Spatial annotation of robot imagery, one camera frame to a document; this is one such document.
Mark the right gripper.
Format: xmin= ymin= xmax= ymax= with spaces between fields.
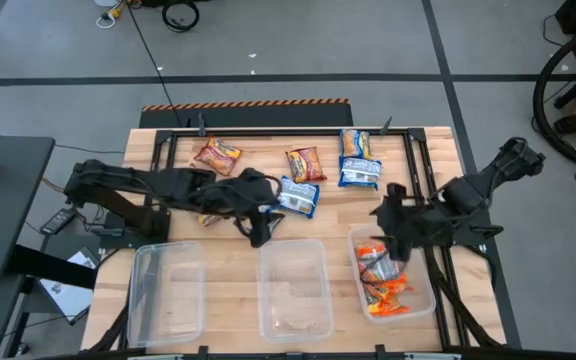
xmin=370 ymin=199 xmax=422 ymax=262

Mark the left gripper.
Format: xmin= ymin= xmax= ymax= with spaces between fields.
xmin=232 ymin=167 xmax=286 ymax=234

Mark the clear plastic bin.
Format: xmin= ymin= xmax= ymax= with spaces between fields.
xmin=256 ymin=238 xmax=335 ymax=344
xmin=126 ymin=241 xmax=207 ymax=349
xmin=346 ymin=223 xmax=438 ymax=325

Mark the red Maruchan noodle pack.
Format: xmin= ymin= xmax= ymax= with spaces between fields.
xmin=285 ymin=145 xmax=328 ymax=184
xmin=193 ymin=135 xmax=243 ymax=176
xmin=196 ymin=213 xmax=225 ymax=228

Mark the black hazard-striped floor mat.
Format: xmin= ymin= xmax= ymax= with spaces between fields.
xmin=139 ymin=98 xmax=354 ymax=129

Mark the black power adapter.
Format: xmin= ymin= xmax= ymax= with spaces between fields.
xmin=39 ymin=207 xmax=77 ymax=236

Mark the white printed sheet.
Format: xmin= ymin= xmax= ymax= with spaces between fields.
xmin=40 ymin=247 xmax=102 ymax=326

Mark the yellow white power strip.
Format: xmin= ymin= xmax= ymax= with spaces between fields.
xmin=95 ymin=0 xmax=129 ymax=29

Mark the black desk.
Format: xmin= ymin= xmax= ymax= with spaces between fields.
xmin=0 ymin=134 xmax=57 ymax=282

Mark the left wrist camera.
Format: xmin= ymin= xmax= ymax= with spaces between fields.
xmin=247 ymin=214 xmax=272 ymax=250

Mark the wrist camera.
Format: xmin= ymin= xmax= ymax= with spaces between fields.
xmin=247 ymin=214 xmax=272 ymax=250
xmin=385 ymin=182 xmax=409 ymax=202

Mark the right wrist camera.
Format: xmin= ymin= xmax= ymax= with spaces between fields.
xmin=385 ymin=182 xmax=409 ymax=202

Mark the black aluminium table frame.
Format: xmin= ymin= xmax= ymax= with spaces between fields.
xmin=87 ymin=115 xmax=507 ymax=360

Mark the black vacuum hose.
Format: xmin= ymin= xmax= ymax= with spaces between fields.
xmin=532 ymin=22 xmax=576 ymax=176

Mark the black floor cable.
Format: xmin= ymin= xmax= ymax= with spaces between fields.
xmin=124 ymin=0 xmax=185 ymax=129
xmin=0 ymin=128 xmax=127 ymax=155

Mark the coiled black cable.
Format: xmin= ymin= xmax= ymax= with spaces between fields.
xmin=161 ymin=0 xmax=201 ymax=34

